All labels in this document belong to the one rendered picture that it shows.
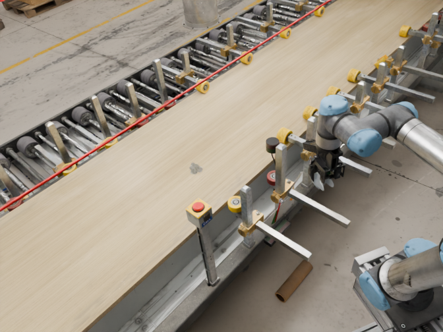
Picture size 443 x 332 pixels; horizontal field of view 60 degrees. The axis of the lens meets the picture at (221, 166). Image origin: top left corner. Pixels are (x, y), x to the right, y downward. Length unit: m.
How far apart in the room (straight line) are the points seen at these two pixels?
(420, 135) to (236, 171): 1.10
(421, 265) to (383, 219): 1.99
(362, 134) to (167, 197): 1.13
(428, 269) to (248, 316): 1.63
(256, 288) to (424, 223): 1.29
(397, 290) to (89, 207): 1.41
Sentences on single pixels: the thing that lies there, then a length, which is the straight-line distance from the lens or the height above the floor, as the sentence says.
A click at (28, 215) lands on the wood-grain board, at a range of 2.12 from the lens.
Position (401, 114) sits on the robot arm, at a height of 1.65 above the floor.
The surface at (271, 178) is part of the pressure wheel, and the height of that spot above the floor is 0.91.
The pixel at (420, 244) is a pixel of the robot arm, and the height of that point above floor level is 1.27.
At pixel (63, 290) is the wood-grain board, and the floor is 0.90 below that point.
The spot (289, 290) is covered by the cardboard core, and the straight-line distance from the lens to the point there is 2.52.
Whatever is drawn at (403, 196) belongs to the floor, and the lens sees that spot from 3.23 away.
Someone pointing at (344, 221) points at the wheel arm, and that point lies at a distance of 1.85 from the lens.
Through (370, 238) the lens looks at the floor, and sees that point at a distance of 2.91.
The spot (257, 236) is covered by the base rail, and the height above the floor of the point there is 0.70.
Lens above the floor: 2.29
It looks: 43 degrees down
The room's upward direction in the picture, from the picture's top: 7 degrees counter-clockwise
